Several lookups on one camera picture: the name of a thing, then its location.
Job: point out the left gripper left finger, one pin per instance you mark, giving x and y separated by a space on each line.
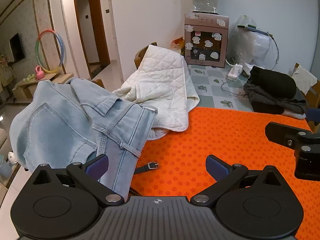
86 177

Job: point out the orange patterned table mat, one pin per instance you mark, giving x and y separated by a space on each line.
236 137

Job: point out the wooden chair behind table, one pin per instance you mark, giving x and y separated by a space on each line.
139 56

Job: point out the black folded garment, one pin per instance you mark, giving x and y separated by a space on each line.
278 85

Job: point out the white power strip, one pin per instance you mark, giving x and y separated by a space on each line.
235 71

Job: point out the wall mounted television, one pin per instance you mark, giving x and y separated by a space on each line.
16 48

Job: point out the black belt with buckle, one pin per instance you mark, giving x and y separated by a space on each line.
148 167

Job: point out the green checkered tablecloth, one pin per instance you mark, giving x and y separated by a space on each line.
216 91

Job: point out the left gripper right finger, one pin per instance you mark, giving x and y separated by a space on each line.
227 178

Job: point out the white plastic bag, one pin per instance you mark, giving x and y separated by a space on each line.
250 45

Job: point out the white quilted vest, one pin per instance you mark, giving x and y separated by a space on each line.
162 81

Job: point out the pink kettlebell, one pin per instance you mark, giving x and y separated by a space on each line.
39 73

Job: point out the far wooden chair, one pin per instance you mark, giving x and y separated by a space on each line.
312 98

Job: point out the dark grey folded clothes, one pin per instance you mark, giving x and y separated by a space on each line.
263 102

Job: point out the cream cloth on chair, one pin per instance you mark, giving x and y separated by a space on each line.
303 78

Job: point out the colourful hula hoop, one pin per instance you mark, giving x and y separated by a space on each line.
49 52

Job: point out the pink water dispenser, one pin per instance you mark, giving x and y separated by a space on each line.
206 37

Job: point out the light blue denim jeans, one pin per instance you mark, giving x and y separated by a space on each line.
78 121

